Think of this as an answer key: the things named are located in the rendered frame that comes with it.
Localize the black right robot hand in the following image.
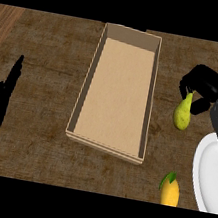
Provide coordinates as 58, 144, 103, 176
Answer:
174, 60, 218, 120

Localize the green pear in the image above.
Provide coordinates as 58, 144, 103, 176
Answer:
170, 88, 196, 133

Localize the open cardboard box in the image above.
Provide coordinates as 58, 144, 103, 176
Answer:
61, 18, 167, 167

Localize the white plate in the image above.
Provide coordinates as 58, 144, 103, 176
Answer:
184, 129, 218, 215

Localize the yellow lemon with leaf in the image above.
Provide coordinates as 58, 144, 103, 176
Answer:
155, 169, 185, 208

